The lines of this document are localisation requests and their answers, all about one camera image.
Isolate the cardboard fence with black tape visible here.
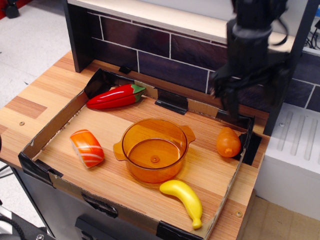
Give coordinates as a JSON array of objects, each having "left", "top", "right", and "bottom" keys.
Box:
[{"left": 18, "top": 69, "right": 265, "bottom": 240}]

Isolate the orange toy carrot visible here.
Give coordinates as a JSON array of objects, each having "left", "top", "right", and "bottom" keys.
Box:
[{"left": 216, "top": 127, "right": 242, "bottom": 158}]

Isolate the red toy chili pepper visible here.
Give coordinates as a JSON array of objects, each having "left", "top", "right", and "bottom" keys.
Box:
[{"left": 86, "top": 84, "right": 146, "bottom": 110}]

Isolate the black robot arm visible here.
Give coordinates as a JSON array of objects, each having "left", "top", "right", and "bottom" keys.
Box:
[{"left": 210, "top": 0, "right": 290, "bottom": 119}]

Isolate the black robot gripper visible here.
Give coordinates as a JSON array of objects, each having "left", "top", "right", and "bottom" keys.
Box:
[{"left": 209, "top": 18, "right": 292, "bottom": 119}]

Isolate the yellow toy banana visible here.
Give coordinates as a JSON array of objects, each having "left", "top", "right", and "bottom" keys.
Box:
[{"left": 159, "top": 180, "right": 203, "bottom": 230}]

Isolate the white grooved side panel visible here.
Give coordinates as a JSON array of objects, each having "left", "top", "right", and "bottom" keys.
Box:
[{"left": 254, "top": 103, "right": 320, "bottom": 220}]

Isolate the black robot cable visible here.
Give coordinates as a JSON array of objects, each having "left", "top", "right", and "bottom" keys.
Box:
[{"left": 271, "top": 14, "right": 290, "bottom": 47}]

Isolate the orange transparent plastic pot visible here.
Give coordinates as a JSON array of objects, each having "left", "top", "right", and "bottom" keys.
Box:
[{"left": 113, "top": 118, "right": 196, "bottom": 184}]

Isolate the dark brick backsplash shelf unit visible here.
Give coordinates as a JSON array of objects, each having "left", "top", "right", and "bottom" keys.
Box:
[{"left": 63, "top": 0, "right": 320, "bottom": 135}]

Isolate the salmon sushi toy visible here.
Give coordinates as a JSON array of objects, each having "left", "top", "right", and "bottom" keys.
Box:
[{"left": 69, "top": 129, "right": 105, "bottom": 169}]

